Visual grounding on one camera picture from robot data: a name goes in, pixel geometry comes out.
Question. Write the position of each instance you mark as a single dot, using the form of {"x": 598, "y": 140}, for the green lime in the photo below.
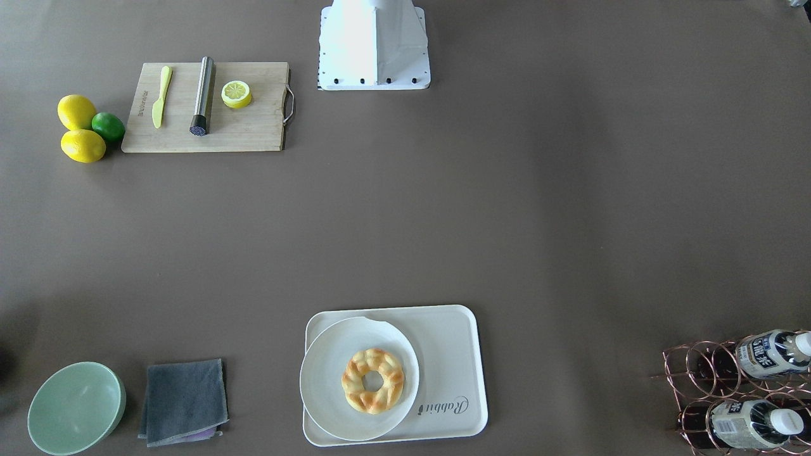
{"x": 108, "y": 126}

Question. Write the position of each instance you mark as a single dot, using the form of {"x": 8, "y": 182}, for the copper wire bottle rack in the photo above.
{"x": 745, "y": 395}

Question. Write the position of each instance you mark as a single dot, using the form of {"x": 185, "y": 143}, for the upper tea bottle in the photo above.
{"x": 766, "y": 356}

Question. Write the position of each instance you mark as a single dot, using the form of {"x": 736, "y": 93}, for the steel cylindrical muddler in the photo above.
{"x": 199, "y": 123}

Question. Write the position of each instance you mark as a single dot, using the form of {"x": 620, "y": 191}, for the braided ring bread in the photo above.
{"x": 387, "y": 366}

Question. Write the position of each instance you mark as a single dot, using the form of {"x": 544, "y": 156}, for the bamboo cutting board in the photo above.
{"x": 257, "y": 127}

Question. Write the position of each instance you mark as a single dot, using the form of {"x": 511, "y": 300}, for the halved lemon slice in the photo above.
{"x": 236, "y": 94}

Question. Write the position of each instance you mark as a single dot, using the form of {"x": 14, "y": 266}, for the folded grey cloth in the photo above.
{"x": 183, "y": 402}

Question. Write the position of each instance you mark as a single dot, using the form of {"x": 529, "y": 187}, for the upper yellow lemon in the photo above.
{"x": 76, "y": 112}

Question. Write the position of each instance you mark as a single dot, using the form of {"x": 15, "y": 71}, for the lower tea bottle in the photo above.
{"x": 757, "y": 424}

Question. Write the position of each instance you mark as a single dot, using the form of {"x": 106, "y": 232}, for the white round plate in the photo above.
{"x": 323, "y": 366}

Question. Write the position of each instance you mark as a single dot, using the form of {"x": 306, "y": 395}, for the tea bottle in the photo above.
{"x": 766, "y": 356}
{"x": 757, "y": 424}

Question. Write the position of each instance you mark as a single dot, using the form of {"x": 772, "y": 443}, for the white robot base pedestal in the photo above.
{"x": 373, "y": 46}

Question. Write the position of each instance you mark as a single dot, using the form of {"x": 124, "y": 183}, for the yellow plastic knife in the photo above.
{"x": 157, "y": 111}

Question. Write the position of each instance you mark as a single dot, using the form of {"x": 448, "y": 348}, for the white serving tray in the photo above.
{"x": 451, "y": 401}

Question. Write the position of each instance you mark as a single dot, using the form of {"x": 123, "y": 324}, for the green ceramic bowl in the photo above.
{"x": 75, "y": 408}

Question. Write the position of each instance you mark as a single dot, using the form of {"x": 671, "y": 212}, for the yellow lemon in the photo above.
{"x": 76, "y": 112}
{"x": 83, "y": 145}

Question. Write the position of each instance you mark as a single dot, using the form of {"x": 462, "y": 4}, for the lower yellow lemon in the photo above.
{"x": 83, "y": 145}

